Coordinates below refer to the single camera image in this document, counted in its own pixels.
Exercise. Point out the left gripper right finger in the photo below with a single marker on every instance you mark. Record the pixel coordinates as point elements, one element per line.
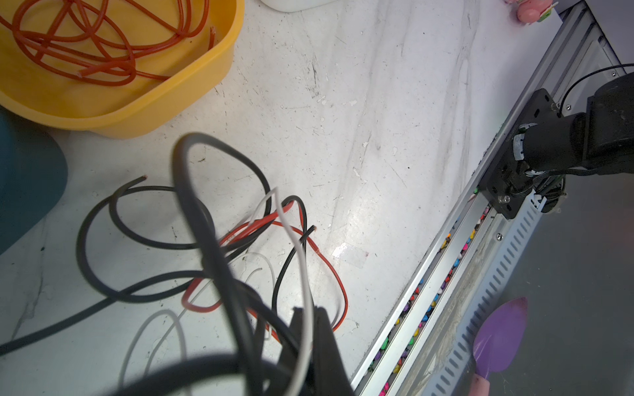
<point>329,375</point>

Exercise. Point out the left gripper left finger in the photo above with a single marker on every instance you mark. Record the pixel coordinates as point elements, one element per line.
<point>288,357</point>

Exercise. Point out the teal plastic tub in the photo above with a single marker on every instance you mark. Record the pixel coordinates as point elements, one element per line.
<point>34,175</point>

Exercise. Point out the white plastic tub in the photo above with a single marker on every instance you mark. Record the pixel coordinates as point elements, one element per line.
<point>293,6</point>

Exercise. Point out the purple object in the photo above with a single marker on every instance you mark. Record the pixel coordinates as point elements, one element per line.
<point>497,342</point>

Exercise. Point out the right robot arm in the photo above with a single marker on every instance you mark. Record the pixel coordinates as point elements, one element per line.
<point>598,141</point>

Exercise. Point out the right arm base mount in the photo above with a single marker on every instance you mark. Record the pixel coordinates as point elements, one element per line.
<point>530,148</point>

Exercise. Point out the yellow plastic tub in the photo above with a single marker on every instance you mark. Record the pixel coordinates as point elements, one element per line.
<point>116,68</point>

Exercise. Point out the aluminium front rail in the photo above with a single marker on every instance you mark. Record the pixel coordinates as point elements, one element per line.
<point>425,348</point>

